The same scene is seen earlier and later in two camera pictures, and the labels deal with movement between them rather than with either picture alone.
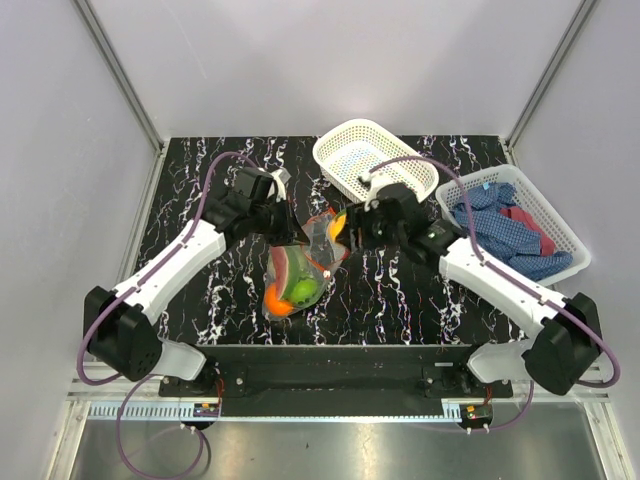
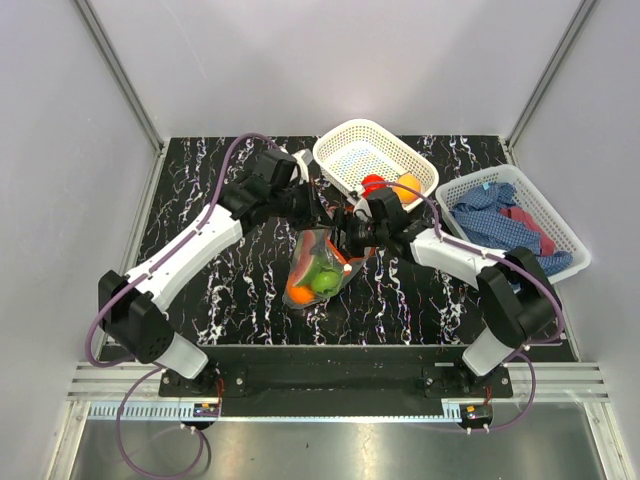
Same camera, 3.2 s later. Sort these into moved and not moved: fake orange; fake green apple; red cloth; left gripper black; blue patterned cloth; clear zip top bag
Moved: fake green apple; fake orange; clear zip top bag; left gripper black
Not moved: red cloth; blue patterned cloth
